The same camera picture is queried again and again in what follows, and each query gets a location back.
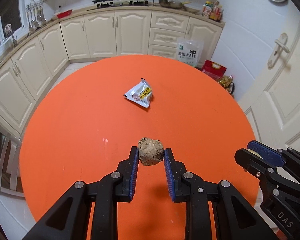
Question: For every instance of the kitchen window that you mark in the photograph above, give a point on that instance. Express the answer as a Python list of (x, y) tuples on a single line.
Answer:
[(11, 14)]

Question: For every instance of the medium ginger piece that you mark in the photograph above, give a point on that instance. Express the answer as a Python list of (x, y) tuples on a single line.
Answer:
[(151, 152)]

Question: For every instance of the silver foil sachet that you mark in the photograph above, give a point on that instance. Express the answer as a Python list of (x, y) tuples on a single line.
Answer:
[(140, 94)]

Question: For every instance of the red gift bag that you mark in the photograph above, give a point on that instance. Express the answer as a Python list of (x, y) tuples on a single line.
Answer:
[(213, 70)]

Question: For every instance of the white door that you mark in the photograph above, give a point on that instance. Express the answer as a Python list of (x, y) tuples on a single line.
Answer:
[(272, 104)]

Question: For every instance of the orange round table mat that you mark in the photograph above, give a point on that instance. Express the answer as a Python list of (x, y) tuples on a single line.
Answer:
[(85, 126)]

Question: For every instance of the door handle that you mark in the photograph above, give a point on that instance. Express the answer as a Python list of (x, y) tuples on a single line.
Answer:
[(280, 46)]

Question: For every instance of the white rice bag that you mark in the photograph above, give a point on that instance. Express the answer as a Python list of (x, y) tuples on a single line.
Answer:
[(189, 51)]

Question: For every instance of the red basin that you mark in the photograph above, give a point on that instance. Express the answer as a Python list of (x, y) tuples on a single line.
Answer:
[(64, 14)]

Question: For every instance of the steel wok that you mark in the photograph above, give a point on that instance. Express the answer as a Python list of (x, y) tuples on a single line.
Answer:
[(173, 4)]

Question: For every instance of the hanging utensil rack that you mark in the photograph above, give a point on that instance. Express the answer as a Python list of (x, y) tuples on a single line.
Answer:
[(35, 15)]

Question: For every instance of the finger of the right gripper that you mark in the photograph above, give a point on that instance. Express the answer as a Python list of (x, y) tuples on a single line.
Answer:
[(280, 185), (267, 154)]

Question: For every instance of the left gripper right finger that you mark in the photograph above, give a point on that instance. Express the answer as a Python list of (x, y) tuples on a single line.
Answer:
[(213, 210)]

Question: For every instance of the gas stove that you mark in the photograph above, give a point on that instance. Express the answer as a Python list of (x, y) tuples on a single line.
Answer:
[(103, 4)]

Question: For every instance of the lower kitchen cabinets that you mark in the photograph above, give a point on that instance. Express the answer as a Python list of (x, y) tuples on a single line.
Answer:
[(28, 71)]

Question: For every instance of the metal shelf rack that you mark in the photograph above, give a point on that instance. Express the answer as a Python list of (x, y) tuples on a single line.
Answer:
[(10, 179)]

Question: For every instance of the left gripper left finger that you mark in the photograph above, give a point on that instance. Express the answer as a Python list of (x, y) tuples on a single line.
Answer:
[(90, 210)]

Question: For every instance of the condiment bottles group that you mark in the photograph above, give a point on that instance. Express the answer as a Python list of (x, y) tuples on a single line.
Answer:
[(212, 11)]

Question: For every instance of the sink faucet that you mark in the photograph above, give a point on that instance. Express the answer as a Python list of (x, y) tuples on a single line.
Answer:
[(9, 32)]

